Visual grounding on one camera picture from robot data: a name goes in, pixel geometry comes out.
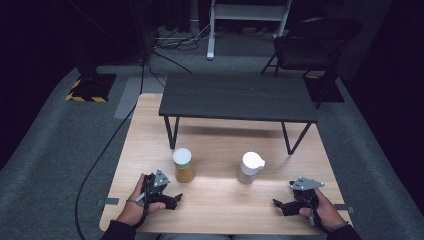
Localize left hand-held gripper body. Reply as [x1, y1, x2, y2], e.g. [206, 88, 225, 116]
[141, 168, 171, 203]

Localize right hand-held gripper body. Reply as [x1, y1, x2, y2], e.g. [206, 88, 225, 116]
[289, 176, 326, 210]

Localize orange spice jar white lid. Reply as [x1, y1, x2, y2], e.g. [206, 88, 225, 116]
[172, 147, 196, 184]

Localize white lidded shaker jar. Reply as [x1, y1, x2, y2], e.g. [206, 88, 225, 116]
[236, 151, 267, 185]

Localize black raised shelf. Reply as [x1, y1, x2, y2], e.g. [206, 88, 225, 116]
[158, 72, 320, 156]

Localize person's right hand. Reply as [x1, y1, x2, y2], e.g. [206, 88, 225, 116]
[298, 188, 348, 233]

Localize person's left hand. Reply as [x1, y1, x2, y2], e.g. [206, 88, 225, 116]
[116, 173, 167, 229]

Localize grey tape strip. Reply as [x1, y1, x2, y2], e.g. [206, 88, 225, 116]
[96, 197, 120, 207]
[333, 203, 355, 214]

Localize black stand base yellow stripes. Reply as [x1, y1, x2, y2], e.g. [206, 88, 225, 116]
[64, 64, 118, 104]

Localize black folding chair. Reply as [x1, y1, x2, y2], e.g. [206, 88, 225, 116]
[260, 17, 364, 80]

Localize left hand-held gripper cable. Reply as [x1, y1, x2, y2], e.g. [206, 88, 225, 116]
[133, 192, 151, 230]

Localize hand-held gripper cable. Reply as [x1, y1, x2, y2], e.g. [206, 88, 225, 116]
[133, 192, 151, 230]
[308, 199, 332, 235]

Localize right hand-held gripper cable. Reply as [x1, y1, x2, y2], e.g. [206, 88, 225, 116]
[308, 199, 332, 235]

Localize long black floor cable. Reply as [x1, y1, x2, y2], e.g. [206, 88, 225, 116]
[73, 58, 148, 240]

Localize tangle of floor cables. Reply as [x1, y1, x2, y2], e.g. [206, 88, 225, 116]
[145, 24, 215, 88]

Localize white desk frame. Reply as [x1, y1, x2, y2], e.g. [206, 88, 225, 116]
[206, 0, 293, 61]

